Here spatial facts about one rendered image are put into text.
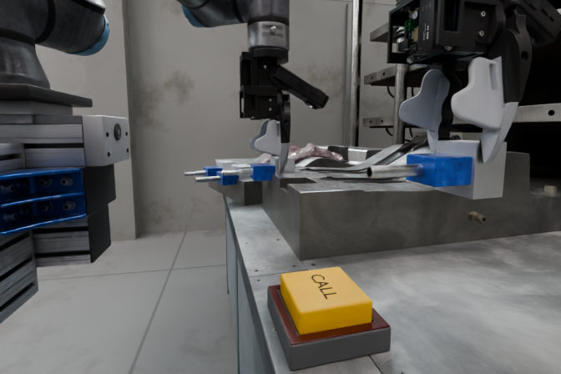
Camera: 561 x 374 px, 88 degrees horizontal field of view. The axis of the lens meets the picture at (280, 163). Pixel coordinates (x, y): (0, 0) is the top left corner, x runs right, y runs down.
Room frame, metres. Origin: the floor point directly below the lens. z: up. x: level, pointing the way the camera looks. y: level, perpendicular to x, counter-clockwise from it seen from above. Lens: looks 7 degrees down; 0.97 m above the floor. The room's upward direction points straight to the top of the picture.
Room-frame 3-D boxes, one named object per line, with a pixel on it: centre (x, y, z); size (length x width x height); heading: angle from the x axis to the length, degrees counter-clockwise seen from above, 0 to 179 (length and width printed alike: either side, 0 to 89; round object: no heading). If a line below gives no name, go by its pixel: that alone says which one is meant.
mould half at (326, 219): (0.55, -0.24, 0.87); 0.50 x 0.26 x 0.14; 104
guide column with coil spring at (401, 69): (1.42, -0.57, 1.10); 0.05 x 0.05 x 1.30
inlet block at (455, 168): (0.29, -0.15, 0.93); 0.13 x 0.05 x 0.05; 104
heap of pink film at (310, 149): (0.86, -0.07, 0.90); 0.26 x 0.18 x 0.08; 121
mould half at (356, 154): (0.87, -0.07, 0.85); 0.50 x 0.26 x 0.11; 121
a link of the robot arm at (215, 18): (0.56, 0.12, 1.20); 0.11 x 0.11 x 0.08; 74
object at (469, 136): (1.27, -0.88, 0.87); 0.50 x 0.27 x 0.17; 104
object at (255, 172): (0.54, 0.04, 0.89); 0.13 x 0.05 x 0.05; 104
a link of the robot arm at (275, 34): (0.54, 0.02, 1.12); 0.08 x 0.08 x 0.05
